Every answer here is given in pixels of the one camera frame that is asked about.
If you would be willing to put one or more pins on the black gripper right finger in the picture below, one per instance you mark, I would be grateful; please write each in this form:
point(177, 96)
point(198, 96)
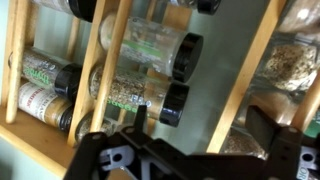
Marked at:
point(263, 126)

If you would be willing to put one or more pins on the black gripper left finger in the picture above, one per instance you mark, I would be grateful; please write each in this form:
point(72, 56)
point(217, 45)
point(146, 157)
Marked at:
point(90, 156)

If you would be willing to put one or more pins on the oregano spice jar black lid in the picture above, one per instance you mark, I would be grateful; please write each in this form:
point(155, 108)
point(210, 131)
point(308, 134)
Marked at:
point(133, 90)

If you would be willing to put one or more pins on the tan spice jar red label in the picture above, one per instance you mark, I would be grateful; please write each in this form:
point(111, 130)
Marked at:
point(40, 103)

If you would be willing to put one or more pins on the thyme spice jar black lid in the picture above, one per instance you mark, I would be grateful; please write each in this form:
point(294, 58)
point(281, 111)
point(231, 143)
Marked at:
point(43, 75)

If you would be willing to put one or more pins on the nearly empty green-label spice jar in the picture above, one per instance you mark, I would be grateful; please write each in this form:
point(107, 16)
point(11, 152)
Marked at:
point(150, 46)

